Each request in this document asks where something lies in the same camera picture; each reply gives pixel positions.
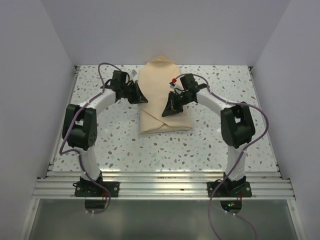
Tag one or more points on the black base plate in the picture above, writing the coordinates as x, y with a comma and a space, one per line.
92, 190
227, 190

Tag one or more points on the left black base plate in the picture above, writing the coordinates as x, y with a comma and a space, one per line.
92, 190

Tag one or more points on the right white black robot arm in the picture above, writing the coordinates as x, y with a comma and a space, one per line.
236, 127

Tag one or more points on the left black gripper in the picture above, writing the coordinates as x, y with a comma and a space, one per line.
138, 97

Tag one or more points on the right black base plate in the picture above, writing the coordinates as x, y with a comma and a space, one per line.
227, 190

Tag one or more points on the beige cloth mat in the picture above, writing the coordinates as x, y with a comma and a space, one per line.
154, 82

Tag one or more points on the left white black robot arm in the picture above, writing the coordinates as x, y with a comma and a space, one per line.
80, 129

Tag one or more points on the aluminium rail frame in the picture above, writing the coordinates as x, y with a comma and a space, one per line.
163, 176

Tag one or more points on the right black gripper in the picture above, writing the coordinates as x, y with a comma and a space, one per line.
172, 107

